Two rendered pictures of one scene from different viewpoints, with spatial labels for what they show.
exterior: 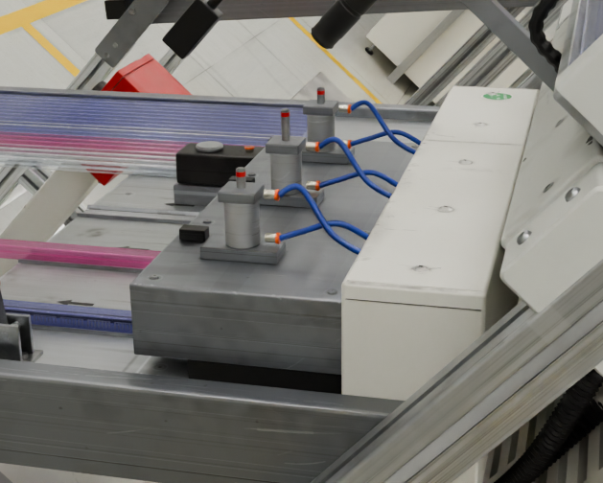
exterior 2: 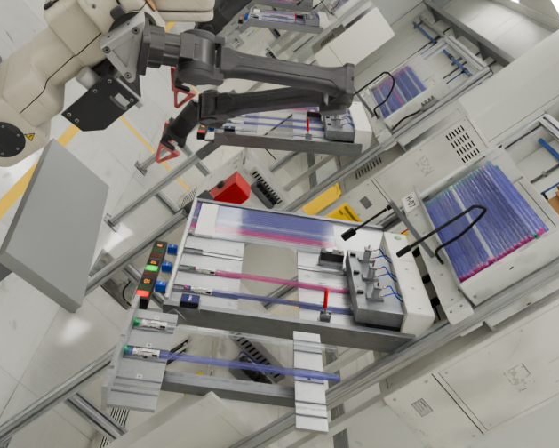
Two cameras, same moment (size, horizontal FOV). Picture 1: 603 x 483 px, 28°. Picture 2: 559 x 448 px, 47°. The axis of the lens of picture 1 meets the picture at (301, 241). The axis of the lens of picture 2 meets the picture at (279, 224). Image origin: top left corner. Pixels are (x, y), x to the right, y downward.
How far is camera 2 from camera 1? 128 cm
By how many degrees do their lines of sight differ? 18
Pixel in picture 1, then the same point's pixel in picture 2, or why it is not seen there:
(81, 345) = (336, 316)
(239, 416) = (382, 337)
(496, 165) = (413, 270)
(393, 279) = (416, 311)
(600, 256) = (466, 317)
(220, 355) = (374, 323)
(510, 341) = (446, 330)
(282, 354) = (387, 323)
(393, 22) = (229, 84)
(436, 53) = not seen: hidden behind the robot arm
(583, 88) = (467, 289)
